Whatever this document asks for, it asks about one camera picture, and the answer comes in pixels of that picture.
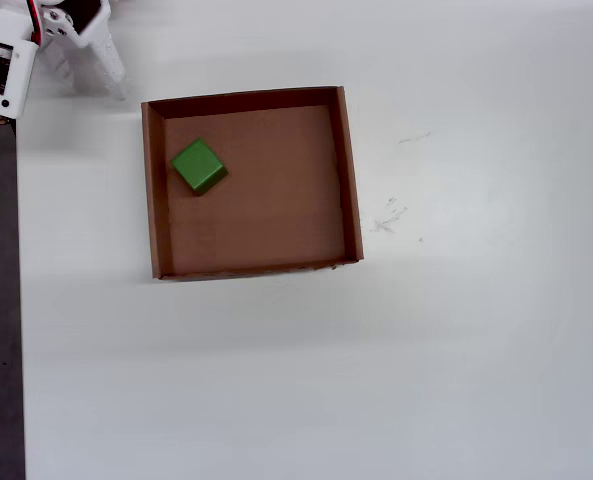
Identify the black table clamp brass screw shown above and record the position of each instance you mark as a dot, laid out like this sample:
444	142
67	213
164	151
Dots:
1	122

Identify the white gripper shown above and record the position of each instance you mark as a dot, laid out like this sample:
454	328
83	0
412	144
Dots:
107	59

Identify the green cube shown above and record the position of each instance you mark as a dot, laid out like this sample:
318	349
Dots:
198	162

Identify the brown cardboard box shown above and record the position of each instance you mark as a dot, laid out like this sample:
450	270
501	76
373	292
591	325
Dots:
276	210

